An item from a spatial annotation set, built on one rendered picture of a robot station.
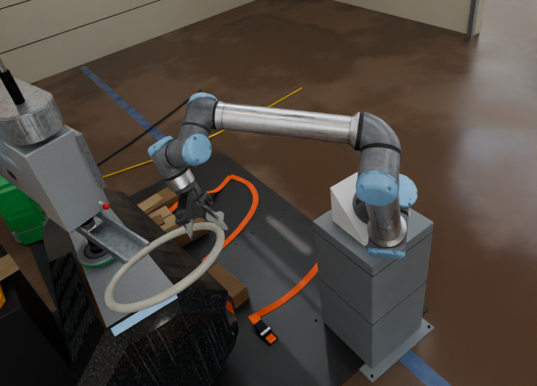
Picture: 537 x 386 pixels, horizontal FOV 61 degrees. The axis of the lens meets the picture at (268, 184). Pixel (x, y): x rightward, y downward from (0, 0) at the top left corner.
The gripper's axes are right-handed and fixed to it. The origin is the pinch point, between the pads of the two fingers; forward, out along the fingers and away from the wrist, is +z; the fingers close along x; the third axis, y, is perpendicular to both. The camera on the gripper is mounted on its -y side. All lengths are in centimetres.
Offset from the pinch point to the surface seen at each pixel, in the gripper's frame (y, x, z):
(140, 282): 22, 63, 26
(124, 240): 20, 54, 2
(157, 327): 7, 54, 41
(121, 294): 14, 69, 25
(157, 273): 27, 57, 27
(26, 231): 116, 234, 16
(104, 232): 24, 66, -3
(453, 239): 154, -61, 132
